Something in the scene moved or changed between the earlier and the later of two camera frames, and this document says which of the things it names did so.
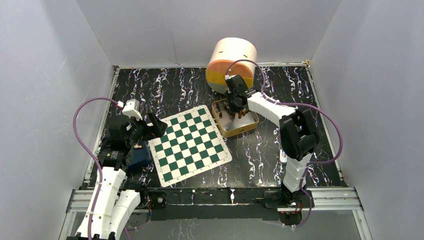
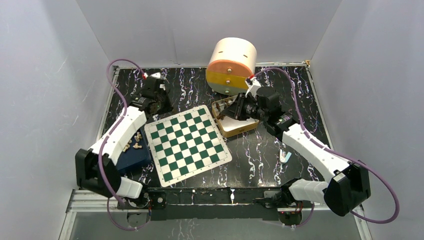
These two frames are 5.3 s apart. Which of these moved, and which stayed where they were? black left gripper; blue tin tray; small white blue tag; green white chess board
Moved: black left gripper
Stayed: blue tin tray; small white blue tag; green white chess board
